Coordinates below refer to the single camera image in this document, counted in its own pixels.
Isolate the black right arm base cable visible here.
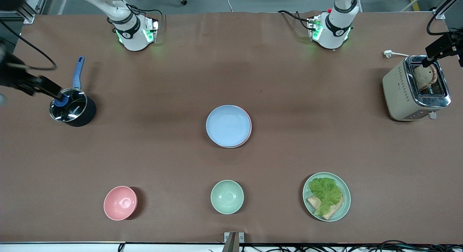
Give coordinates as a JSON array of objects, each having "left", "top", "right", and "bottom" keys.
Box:
[{"left": 109, "top": 0, "right": 167, "bottom": 30}]

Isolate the wide blue bowl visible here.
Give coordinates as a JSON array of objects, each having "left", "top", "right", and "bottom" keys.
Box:
[{"left": 206, "top": 105, "right": 251, "bottom": 148}]

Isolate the brown table cover sheet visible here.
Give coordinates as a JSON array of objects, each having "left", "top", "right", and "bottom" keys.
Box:
[{"left": 0, "top": 11, "right": 463, "bottom": 244}]

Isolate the black arm base cable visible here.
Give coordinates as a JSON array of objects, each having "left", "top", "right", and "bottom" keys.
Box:
[
  {"left": 109, "top": 0, "right": 167, "bottom": 30},
  {"left": 277, "top": 10, "right": 314, "bottom": 30}
]

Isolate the glass lid with blue knob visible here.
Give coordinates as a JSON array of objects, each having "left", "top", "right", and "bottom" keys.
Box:
[{"left": 50, "top": 88, "right": 88, "bottom": 122}]

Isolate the black left arm base cable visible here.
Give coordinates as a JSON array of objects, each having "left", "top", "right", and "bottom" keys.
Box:
[{"left": 277, "top": 10, "right": 314, "bottom": 30}]

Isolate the beige chrome toaster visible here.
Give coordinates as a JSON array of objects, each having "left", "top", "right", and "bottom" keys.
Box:
[{"left": 382, "top": 55, "right": 452, "bottom": 121}]

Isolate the white power plug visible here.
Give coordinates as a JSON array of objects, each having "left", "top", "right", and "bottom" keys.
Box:
[{"left": 383, "top": 50, "right": 410, "bottom": 59}]

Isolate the white table edge rail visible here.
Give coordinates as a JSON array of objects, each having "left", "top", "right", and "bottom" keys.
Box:
[{"left": 0, "top": 242, "right": 126, "bottom": 252}]

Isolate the wide pink bowl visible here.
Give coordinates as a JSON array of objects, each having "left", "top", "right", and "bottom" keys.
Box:
[{"left": 226, "top": 105, "right": 252, "bottom": 149}]

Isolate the small deep pink bowl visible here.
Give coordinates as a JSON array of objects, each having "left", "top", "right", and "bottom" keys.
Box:
[{"left": 103, "top": 186, "right": 138, "bottom": 221}]

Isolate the green plate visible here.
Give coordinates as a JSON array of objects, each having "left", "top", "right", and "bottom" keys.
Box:
[{"left": 303, "top": 172, "right": 351, "bottom": 222}]

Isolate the toast slice in toaster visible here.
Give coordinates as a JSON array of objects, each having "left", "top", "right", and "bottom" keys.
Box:
[{"left": 412, "top": 65, "right": 438, "bottom": 91}]

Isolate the brown bread slice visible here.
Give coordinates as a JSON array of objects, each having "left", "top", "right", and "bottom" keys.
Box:
[{"left": 307, "top": 195, "right": 344, "bottom": 220}]

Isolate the dark saucepan with blue handle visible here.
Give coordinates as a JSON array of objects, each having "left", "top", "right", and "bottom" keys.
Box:
[{"left": 50, "top": 56, "right": 97, "bottom": 127}]

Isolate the small deep green bowl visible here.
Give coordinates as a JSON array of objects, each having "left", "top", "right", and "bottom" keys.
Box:
[{"left": 211, "top": 180, "right": 244, "bottom": 214}]

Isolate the aluminium frame profile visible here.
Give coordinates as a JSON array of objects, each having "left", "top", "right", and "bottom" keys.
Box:
[
  {"left": 432, "top": 0, "right": 463, "bottom": 20},
  {"left": 0, "top": 0, "right": 48, "bottom": 23}
]

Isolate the green lettuce leaf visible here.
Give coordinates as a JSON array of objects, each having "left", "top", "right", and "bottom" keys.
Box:
[{"left": 308, "top": 177, "right": 343, "bottom": 216}]

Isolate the metal bracket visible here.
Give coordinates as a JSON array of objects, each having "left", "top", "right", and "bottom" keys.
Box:
[{"left": 224, "top": 232, "right": 245, "bottom": 252}]

